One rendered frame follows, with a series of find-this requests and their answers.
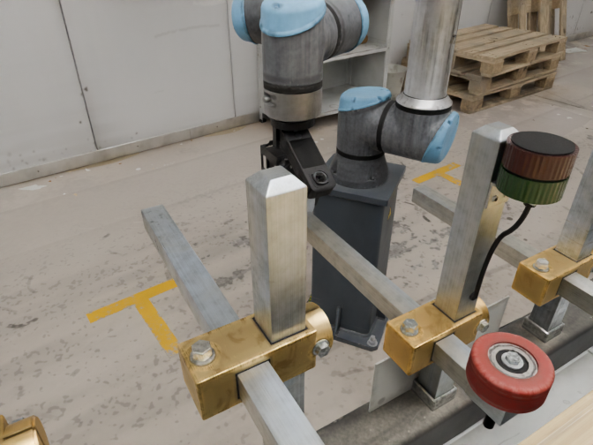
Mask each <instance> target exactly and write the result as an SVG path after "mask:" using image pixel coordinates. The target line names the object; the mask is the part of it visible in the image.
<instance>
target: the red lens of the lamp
mask: <svg viewBox="0 0 593 445"><path fill-rule="evenodd" d="M516 133H517V132H515V133H512V134H510V135H509V136H508V137H507V142H506V145H505V149H504V153H503V156H502V159H501V161H502V164H503V165H504V166H505V167H506V168H507V169H508V170H511V171H512V172H513V173H516V174H518V175H521V176H524V177H529V178H534V179H539V180H560V179H564V178H566V177H569V176H570V175H571V173H572V170H573V167H574V163H575V161H576V158H577V155H578V153H579V150H580V149H579V148H578V146H577V145H576V144H575V143H574V145H575V151H574V152H573V153H572V154H570V155H563V156H549V155H538V154H534V153H531V152H528V151H525V150H522V149H520V148H518V147H517V146H515V145H514V144H513V143H512V142H511V137H512V136H513V135H514V134H516ZM572 142H573V141H572Z"/></svg>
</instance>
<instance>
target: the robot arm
mask: <svg viewBox="0 0 593 445"><path fill-rule="evenodd" d="M462 1H463V0H416V2H415V10H414V17H413V24H412V31H411V38H410V45H409V59H408V66H407V73H406V80H405V88H404V91H403V92H401V93H400V94H398V95H397V96H396V100H395V101H393V100H391V97H392V95H391V92H390V90H388V89H387V88H384V87H355V88H351V89H349V90H347V91H345V92H344V93H342V95H341V97H340V102H339V108H338V125H337V142H336V153H335V155H334V158H333V160H332V162H331V164H330V166H329V168H328V167H327V165H326V163H325V161H324V159H323V157H322V155H321V153H320V151H319V149H318V147H317V146H316V144H315V142H314V140H313V138H312V136H311V134H310V132H309V130H308V129H309V128H311V127H313V126H314V125H315V118H316V117H318V116H319V115H320V114H321V112H322V81H323V61H325V60H327V59H329V58H332V57H336V56H338V55H340V54H342V53H347V52H350V51H351V50H353V49H354V48H355V47H357V46H358V45H359V44H361V43H362V41H363V40H364V38H365V36H366V35H367V32H368V28H369V15H368V11H367V9H366V6H365V4H364V2H363V1H362V0H233V2H232V6H231V18H232V24H233V27H234V29H235V31H236V34H237V35H238V36H239V37H240V38H241V39H242V40H244V41H248V42H252V43H253V44H256V45H257V44H262V67H263V84H264V86H263V87H264V96H263V97H262V101H263V102H264V111H265V114H266V115H267V116H268V117H269V118H270V121H271V126H272V127H273V140H269V142H268V143H267V144H263V145H260V156H261V170H265V168H264V161H263V155H264V156H265V157H266V168H267V169H269V168H273V167H276V166H280V165H281V166H282V167H283V168H285V169H286V170H288V171H289V172H290V173H291V174H293V175H294V176H295V177H297V178H298V179H299V180H300V181H302V182H303V183H304V184H306V185H307V212H309V211H310V212H312V211H313V209H314V207H315V206H317V203H318V200H319V197H322V196H326V195H329V194H330V193H331V191H332V190H333V189H334V187H335V186H336V184H338V185H342V186H345V187H348V188H354V189H370V188H375V187H378V186H381V185H383V184H384V183H385V182H386V181H387V180H388V174H389V169H388V166H387V160H386V157H385V153H388V154H391V155H398V156H401V157H405V158H409V159H412V160H416V161H420V162H428V163H434V164H436V163H440V162H441V161H443V159H444V158H445V157H446V155H447V153H448V151H449V149H450V147H451V146H452V144H453V141H454V137H455V134H456V132H457V129H458V125H459V120H460V116H459V114H458V113H456V112H455V111H451V109H452V104H453V101H452V100H451V99H450V97H449V96H448V95H447V86H448V81H449V76H450V71H451V66H452V61H453V55H454V46H455V41H456V35H457V31H458V26H459V20H460V16H461V10H462ZM268 146H271V147H268Z"/></svg>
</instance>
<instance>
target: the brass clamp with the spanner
mask: <svg viewBox="0 0 593 445"><path fill-rule="evenodd" d="M434 304H435V299H434V300H433V301H431V302H429V303H426V304H424V305H421V306H419V307H418V308H416V309H414V310H411V311H409V312H407V313H405V314H403V315H401V316H399V317H396V318H394V319H392V320H390V321H388V322H387V326H386V333H385V339H384V345H383V350H384V352H385V353H386V354H387V355H388V356H389V357H390V358H391V359H392V360H393V361H394V362H395V363H396V364H397V365H398V366H399V367H400V368H401V369H402V370H403V372H404V373H405V374H407V375H408V376H410V375H412V374H413V373H416V372H418V371H419V370H421V369H423V368H425V367H427V366H428V365H430V364H432V363H434V362H433V361H432V354H433V351H434V346H435V343H437V342H438V341H440V340H442V339H444V338H446V337H448V336H450V335H452V334H454V335H455V336H456V337H458V338H459V339H460V340H461V341H462V342H463V343H465V344H468V343H471V342H473V341H474V340H475V338H476V335H477V331H480V332H481V333H484V332H485V331H486V330H487V329H488V327H489V324H488V323H489V319H490V315H489V311H488V309H487V306H486V305H485V303H484V301H483V300H482V299H481V298H480V297H478V299H477V304H476V308H475V311H474V312H473V313H470V314H468V315H466V316H464V317H462V318H460V319H459V320H457V321H453V320H452V319H451V318H450V317H449V316H447V315H446V314H445V313H444V312H442V311H441V310H440V309H439V308H438V307H437V306H435V305H434ZM406 319H413V320H415V321H416V322H417V324H418V327H417V328H418V333H417V335H416V336H406V335H404V334H403V333H402V332H401V325H402V323H403V322H404V321H405V320H406Z"/></svg>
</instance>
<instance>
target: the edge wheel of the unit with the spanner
mask: <svg viewBox="0 0 593 445"><path fill-rule="evenodd" d="M466 376H467V380H468V383H469V385H470V386H471V388H472V389H473V391H474V392H475V393H476V394H477V395H478V396H479V397H480V398H481V399H482V400H484V401H485V402H486V403H488V404H489V405H491V406H492V407H495V408H497V409H499V410H501V411H506V412H510V413H517V414H523V413H529V412H533V411H535V410H537V409H538V408H539V407H541V406H542V405H543V404H544V401H545V399H546V397H547V396H548V394H549V392H550V389H551V387H552V384H553V383H554V379H555V371H554V367H553V364H552V362H551V360H550V359H549V357H548V356H547V355H546V354H545V353H544V352H543V351H542V350H541V349H540V348H539V347H538V346H537V345H535V344H534V343H532V342H531V341H529V340H527V339H525V338H523V337H521V336H517V335H514V334H510V333H505V332H492V333H488V334H485V335H482V336H480V337H478V338H477V340H476V341H475V342H474V343H473V345H472V348H471V351H470V354H469V359H468V362H467V365H466ZM483 425H484V427H485V428H487V429H493V428H494V425H495V422H494V421H493V420H492V419H491V418H490V417H489V416H488V415H487V414H485V417H484V422H483Z"/></svg>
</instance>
